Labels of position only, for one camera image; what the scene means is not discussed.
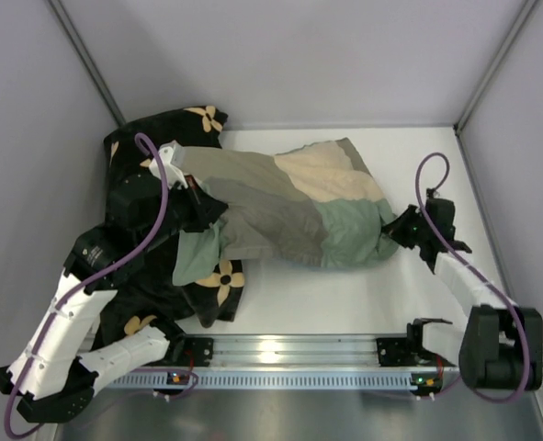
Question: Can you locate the patchwork green beige pillowcase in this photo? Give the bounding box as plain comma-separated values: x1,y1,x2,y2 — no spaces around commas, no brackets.
172,138,398,286

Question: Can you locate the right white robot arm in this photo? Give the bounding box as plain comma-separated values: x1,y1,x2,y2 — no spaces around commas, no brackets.
382,198,543,391

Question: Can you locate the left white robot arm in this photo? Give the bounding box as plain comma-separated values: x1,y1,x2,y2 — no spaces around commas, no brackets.
0,174,226,424

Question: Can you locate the black floral pillow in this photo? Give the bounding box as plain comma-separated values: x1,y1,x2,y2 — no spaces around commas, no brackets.
92,105,245,350

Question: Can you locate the right corner aluminium profile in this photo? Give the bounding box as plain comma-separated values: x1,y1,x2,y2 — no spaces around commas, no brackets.
453,0,541,137

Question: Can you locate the corner aluminium profile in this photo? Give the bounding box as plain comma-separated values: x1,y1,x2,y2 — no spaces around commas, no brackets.
453,0,541,137
45,0,126,127

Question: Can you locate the left corner aluminium profile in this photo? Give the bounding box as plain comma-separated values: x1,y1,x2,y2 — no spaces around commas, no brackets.
45,0,126,127

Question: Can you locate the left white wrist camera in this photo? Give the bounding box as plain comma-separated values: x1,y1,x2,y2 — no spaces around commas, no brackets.
158,141,188,189

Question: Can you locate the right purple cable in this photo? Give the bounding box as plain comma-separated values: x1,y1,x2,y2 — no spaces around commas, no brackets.
415,153,529,404

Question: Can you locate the purple cable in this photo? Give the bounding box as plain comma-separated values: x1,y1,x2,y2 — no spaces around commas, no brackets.
415,153,529,404
3,132,198,438

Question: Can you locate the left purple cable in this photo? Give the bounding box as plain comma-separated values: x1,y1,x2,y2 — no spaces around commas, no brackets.
3,132,198,438

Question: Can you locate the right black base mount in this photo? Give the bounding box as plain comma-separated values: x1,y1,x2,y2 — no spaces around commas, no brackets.
376,337,414,368

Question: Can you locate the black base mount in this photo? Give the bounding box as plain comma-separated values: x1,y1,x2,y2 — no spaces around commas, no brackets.
173,336,214,368
376,337,414,368

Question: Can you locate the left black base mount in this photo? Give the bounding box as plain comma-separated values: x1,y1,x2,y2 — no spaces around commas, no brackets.
173,336,214,368

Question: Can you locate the aluminium mounting rail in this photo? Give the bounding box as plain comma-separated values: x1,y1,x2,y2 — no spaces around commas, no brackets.
189,334,454,370

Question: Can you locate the grey slotted cable duct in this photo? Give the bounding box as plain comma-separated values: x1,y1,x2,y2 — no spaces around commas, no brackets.
107,371,441,392

